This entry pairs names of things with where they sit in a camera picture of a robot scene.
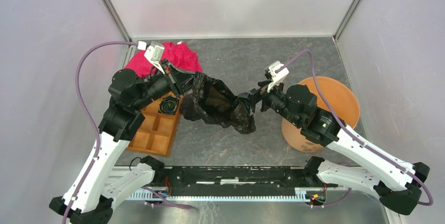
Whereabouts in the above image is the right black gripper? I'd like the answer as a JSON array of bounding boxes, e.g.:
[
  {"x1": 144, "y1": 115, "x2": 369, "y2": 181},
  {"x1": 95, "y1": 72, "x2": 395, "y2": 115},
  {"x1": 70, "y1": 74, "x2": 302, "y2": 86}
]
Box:
[{"x1": 238, "y1": 76, "x2": 301, "y2": 126}]

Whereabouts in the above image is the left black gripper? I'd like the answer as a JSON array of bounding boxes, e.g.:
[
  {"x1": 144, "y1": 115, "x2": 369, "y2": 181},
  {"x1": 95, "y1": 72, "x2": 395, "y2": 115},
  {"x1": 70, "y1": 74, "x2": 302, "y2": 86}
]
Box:
[{"x1": 132, "y1": 58, "x2": 205, "y2": 110}]

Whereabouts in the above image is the black trash bag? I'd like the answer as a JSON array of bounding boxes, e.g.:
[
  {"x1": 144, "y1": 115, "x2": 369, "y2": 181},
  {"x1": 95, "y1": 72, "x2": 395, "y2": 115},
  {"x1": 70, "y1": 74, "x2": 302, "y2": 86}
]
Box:
[{"x1": 179, "y1": 72, "x2": 256, "y2": 134}]

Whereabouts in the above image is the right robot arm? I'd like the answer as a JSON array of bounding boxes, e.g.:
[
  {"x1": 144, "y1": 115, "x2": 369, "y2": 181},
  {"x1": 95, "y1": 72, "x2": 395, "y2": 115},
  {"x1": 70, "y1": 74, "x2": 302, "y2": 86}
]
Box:
[{"x1": 246, "y1": 81, "x2": 432, "y2": 216}]

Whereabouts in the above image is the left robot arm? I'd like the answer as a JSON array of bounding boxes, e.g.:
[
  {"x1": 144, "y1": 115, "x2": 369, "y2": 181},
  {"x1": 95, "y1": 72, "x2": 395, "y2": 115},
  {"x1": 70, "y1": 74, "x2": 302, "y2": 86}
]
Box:
[{"x1": 49, "y1": 59, "x2": 196, "y2": 223}]

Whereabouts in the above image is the orange trash bin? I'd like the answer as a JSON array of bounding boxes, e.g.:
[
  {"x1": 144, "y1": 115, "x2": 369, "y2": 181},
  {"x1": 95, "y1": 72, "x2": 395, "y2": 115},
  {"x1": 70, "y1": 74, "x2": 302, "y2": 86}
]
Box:
[{"x1": 281, "y1": 76, "x2": 361, "y2": 154}]

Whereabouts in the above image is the black bag roll right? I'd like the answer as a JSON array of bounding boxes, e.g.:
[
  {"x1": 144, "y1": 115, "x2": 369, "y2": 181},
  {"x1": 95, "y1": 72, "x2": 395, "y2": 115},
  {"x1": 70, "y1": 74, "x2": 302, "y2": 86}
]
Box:
[{"x1": 158, "y1": 95, "x2": 179, "y2": 115}]

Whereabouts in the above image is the red cloth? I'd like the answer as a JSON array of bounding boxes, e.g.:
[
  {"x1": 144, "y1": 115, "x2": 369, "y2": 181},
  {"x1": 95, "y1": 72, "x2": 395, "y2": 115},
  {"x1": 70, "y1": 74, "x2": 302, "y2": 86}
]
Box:
[{"x1": 124, "y1": 41, "x2": 202, "y2": 78}]

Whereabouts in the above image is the orange compartment tray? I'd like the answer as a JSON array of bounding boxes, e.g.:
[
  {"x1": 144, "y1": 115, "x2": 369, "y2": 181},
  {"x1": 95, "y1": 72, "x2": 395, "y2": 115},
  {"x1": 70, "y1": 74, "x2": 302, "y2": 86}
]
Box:
[{"x1": 126, "y1": 92, "x2": 182, "y2": 157}]

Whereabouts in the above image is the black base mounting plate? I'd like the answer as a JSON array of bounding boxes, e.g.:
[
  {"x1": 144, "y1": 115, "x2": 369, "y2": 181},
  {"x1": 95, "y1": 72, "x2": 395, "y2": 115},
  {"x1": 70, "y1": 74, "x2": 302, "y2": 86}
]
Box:
[{"x1": 149, "y1": 166, "x2": 338, "y2": 197}]

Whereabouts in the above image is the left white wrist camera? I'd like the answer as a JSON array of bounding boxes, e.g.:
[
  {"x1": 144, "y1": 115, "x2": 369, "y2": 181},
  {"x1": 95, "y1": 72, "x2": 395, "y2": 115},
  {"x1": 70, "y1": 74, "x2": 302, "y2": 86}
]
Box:
[{"x1": 137, "y1": 41, "x2": 165, "y2": 74}]

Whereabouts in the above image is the left aluminium corner post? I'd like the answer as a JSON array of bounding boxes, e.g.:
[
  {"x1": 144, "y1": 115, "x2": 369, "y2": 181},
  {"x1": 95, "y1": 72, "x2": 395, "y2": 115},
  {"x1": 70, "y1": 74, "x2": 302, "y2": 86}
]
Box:
[{"x1": 101, "y1": 0, "x2": 132, "y2": 41}]

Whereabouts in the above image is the aluminium corner post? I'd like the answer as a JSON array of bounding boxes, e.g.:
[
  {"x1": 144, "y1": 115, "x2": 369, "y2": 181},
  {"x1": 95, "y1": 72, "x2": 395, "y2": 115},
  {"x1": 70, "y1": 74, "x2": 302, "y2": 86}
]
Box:
[
  {"x1": 332, "y1": 0, "x2": 362, "y2": 44},
  {"x1": 101, "y1": 0, "x2": 132, "y2": 41}
]

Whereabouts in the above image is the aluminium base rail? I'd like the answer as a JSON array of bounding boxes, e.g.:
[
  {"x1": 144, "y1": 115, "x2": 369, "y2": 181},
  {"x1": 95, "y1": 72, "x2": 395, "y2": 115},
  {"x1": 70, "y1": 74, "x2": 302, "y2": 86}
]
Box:
[{"x1": 88, "y1": 165, "x2": 371, "y2": 203}]

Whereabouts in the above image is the right aluminium corner post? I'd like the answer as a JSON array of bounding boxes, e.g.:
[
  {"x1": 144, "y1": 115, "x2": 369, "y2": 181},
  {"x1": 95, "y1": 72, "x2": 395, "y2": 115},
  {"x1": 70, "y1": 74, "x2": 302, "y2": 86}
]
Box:
[{"x1": 332, "y1": 0, "x2": 362, "y2": 44}]

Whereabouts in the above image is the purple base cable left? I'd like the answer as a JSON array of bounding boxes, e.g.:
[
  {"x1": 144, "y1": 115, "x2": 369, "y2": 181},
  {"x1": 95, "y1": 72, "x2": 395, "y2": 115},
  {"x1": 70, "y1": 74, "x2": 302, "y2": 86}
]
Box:
[{"x1": 141, "y1": 187, "x2": 197, "y2": 211}]

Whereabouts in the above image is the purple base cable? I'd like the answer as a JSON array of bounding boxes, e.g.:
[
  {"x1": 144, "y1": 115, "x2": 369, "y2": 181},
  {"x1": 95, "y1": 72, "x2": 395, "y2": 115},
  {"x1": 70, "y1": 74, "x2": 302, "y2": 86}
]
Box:
[
  {"x1": 141, "y1": 187, "x2": 197, "y2": 211},
  {"x1": 311, "y1": 184, "x2": 352, "y2": 209}
]

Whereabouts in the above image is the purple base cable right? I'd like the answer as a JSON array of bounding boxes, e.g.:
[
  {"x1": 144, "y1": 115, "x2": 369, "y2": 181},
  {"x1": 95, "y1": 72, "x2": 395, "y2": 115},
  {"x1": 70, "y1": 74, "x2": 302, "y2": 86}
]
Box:
[{"x1": 311, "y1": 184, "x2": 352, "y2": 209}]

